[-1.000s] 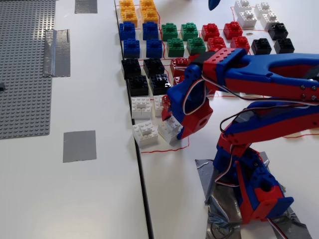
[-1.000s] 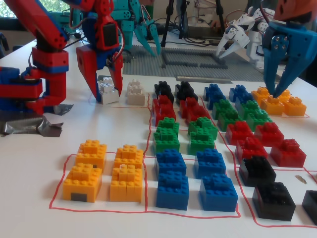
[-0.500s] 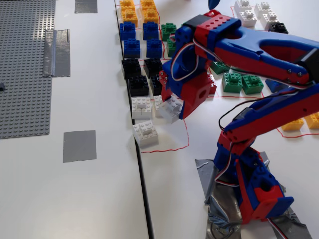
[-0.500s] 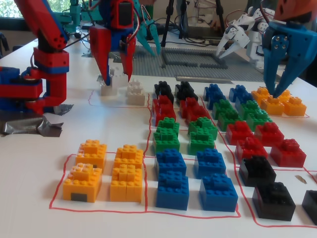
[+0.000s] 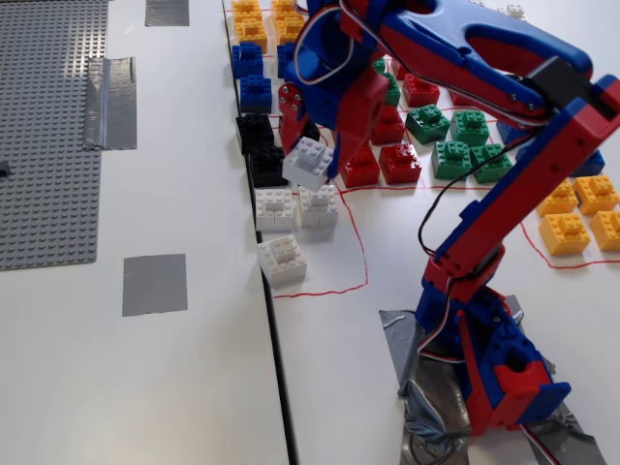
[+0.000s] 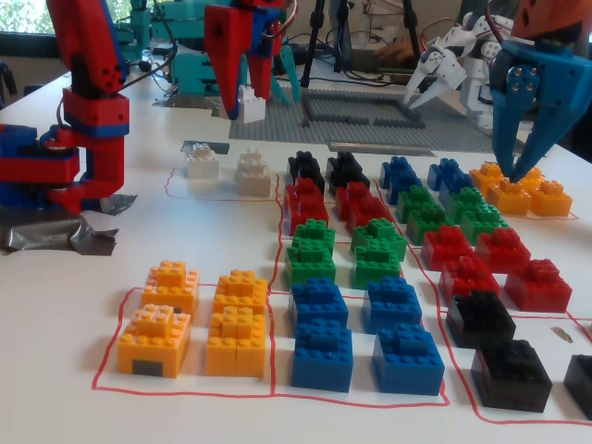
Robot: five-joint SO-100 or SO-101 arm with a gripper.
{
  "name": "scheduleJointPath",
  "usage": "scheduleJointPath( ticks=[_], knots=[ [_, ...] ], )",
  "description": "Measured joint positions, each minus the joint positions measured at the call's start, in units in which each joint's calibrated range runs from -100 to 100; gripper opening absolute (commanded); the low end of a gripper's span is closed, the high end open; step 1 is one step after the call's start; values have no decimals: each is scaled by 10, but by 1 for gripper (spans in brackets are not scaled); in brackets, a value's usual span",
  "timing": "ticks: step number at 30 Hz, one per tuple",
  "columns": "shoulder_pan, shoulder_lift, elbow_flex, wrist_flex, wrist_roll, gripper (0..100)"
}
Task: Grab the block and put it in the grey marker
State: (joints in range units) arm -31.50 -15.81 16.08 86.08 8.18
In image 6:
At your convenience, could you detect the grey lego brick frame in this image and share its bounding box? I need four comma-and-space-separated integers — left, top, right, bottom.
300, 90, 426, 130

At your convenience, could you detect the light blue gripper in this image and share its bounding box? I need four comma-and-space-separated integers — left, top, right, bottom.
489, 39, 592, 182

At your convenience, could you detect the person's hand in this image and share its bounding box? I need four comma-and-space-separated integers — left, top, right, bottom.
374, 38, 417, 64

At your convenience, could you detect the grey tape under teal robot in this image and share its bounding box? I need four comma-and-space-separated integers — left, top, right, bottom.
154, 87, 224, 117

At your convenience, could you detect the large grey duct tape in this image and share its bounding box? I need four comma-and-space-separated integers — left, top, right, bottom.
0, 216, 119, 256

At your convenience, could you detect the green lego block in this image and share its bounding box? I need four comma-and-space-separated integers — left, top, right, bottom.
285, 239, 338, 287
291, 217, 337, 252
396, 185, 440, 218
353, 238, 402, 290
351, 216, 407, 254
405, 203, 457, 246
446, 187, 491, 218
460, 205, 510, 245

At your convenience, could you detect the black lego block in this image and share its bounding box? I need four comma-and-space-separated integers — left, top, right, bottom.
287, 151, 321, 175
563, 354, 592, 421
294, 161, 326, 193
471, 339, 554, 413
327, 160, 371, 191
327, 151, 362, 173
446, 290, 517, 349

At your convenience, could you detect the orange lego block grey label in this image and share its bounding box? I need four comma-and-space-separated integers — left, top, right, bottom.
117, 303, 192, 379

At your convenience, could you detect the grey metal strip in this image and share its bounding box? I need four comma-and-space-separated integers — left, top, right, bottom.
327, 141, 435, 157

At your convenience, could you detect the blue and red gripper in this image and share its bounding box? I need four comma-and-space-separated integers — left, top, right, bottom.
203, 0, 302, 122

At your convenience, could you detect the blue lego block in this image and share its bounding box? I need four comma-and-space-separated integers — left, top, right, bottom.
379, 155, 417, 186
362, 276, 423, 335
289, 276, 349, 328
427, 157, 468, 186
438, 170, 477, 207
386, 168, 425, 205
290, 317, 353, 393
372, 323, 446, 397

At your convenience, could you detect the grey lego baseplate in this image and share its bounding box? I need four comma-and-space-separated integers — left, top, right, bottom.
229, 85, 496, 154

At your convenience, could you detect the white lego block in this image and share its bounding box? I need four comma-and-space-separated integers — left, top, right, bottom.
237, 161, 273, 198
187, 143, 221, 179
220, 85, 267, 124
238, 148, 270, 172

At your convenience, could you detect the red lego block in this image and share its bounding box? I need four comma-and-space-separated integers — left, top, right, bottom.
420, 225, 475, 273
438, 255, 500, 306
503, 258, 574, 314
344, 196, 394, 232
282, 178, 325, 205
285, 194, 330, 236
335, 180, 372, 209
475, 228, 532, 274

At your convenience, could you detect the dark tape patch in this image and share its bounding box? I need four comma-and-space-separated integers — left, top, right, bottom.
180, 141, 230, 156

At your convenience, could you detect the small grey duct tape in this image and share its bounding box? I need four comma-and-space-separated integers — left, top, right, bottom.
99, 193, 139, 217

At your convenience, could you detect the black stand pole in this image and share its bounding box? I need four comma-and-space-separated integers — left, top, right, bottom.
401, 0, 422, 61

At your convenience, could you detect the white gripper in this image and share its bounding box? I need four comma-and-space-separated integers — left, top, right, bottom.
402, 25, 469, 111

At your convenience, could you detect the orange servo cable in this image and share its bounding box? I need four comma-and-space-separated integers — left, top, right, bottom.
418, 16, 466, 50

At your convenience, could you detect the black tripod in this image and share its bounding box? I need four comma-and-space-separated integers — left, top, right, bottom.
300, 0, 355, 90

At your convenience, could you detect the teal robot part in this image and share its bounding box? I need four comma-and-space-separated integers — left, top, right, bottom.
117, 0, 154, 62

